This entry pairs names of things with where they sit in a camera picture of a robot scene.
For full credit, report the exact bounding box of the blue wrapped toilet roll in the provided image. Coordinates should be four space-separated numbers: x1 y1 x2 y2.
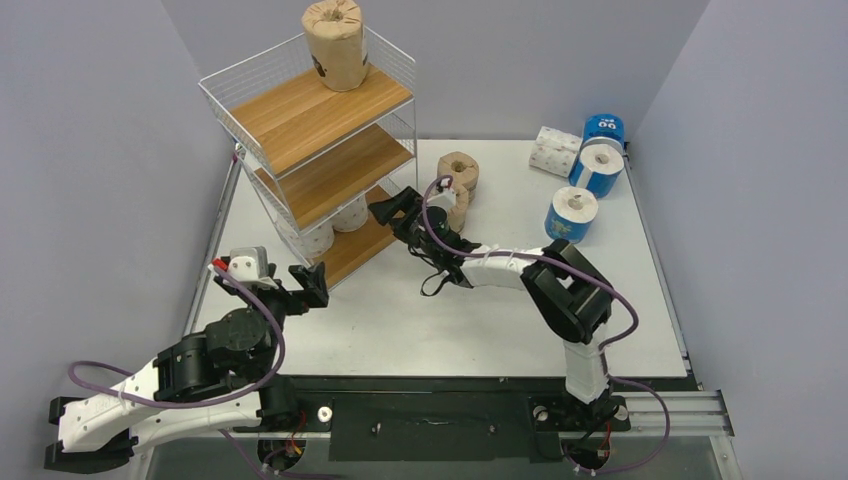
544 186 599 244

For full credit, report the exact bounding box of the white red-dotted toilet roll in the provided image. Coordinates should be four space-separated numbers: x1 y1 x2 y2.
331 195 369 233
283 221 335 259

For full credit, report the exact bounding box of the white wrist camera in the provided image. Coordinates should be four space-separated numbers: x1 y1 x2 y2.
207 246 278 290
427 188 457 212

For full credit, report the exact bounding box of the white floral tissue pack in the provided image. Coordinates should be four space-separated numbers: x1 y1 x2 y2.
528 126 582 178

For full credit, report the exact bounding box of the white wire wooden shelf rack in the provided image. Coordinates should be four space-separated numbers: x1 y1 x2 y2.
199 29 420 286

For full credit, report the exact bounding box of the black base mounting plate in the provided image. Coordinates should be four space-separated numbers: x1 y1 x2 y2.
253 376 694 463

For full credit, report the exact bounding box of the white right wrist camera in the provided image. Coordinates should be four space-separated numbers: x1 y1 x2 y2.
427 188 457 212

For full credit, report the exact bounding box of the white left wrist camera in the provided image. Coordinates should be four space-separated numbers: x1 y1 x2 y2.
207 246 278 290

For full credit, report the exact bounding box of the brown roll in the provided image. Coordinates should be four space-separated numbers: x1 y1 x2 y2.
301 1 369 92
448 183 470 233
437 151 480 201

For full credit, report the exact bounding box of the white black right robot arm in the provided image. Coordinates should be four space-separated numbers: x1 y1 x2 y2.
368 180 622 431

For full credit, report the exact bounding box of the blue white wrapped roll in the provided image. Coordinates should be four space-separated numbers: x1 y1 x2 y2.
569 144 624 198

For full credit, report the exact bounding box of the blue cartoon-face roll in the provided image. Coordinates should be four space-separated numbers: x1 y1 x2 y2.
582 114 625 154

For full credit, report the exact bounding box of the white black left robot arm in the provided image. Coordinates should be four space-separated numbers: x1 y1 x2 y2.
43 250 329 474

